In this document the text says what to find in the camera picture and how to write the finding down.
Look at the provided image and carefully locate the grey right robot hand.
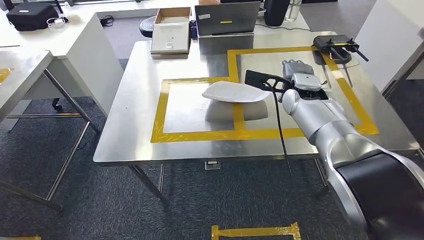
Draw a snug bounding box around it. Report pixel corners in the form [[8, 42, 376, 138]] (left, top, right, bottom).
[[281, 59, 323, 93]]

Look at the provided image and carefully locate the white curved plastic part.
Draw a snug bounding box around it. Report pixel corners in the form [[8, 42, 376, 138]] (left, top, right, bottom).
[[201, 81, 272, 104]]

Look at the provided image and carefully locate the steel workbench with tape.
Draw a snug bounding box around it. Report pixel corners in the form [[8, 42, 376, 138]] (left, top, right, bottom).
[[92, 31, 421, 206]]

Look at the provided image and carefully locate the black controller with antennas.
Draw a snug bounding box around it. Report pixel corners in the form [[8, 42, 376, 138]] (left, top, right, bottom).
[[312, 34, 370, 64]]

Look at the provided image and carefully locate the clear bottle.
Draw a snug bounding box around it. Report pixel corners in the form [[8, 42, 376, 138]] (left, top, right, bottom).
[[284, 0, 303, 23]]

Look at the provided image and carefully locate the black cylinder speaker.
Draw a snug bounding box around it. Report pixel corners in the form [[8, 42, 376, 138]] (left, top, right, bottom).
[[263, 0, 291, 27]]

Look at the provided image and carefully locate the white desk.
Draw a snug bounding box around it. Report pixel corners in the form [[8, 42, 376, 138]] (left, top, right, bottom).
[[354, 0, 424, 93], [0, 0, 124, 116]]

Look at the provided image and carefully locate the grey laptop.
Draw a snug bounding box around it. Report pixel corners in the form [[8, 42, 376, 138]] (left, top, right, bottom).
[[194, 1, 262, 38]]

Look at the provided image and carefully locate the steel table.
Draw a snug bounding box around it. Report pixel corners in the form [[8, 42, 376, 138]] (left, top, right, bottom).
[[0, 49, 101, 213], [380, 41, 424, 100]]

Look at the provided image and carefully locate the blue small item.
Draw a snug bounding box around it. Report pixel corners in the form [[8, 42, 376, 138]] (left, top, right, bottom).
[[189, 19, 199, 41]]

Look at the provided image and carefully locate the white tray box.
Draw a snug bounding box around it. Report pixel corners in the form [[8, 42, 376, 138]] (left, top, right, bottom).
[[150, 21, 192, 61]]

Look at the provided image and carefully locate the brown cardboard box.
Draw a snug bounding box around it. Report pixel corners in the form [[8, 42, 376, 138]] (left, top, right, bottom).
[[153, 6, 193, 26]]

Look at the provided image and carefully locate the black round stool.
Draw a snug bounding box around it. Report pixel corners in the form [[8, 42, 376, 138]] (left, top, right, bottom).
[[139, 15, 157, 39]]

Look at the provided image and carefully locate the clear round container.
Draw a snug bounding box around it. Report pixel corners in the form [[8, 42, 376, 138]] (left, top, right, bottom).
[[46, 17, 69, 31]]

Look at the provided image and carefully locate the black bag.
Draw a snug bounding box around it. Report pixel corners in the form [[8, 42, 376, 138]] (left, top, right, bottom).
[[5, 2, 61, 33]]

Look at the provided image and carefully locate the yellow table tape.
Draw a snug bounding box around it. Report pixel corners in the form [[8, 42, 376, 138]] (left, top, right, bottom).
[[0, 67, 15, 84]]

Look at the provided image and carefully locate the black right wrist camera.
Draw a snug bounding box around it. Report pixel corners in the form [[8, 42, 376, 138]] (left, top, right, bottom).
[[244, 69, 294, 95]]

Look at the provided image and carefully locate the black desk cable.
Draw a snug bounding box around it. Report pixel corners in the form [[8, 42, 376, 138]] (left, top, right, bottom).
[[254, 23, 314, 33]]

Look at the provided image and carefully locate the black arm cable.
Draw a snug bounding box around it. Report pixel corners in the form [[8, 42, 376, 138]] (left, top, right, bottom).
[[264, 82, 294, 177]]

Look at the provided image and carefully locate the black coiled cable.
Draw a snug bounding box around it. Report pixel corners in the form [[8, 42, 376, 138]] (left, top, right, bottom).
[[98, 14, 116, 28]]

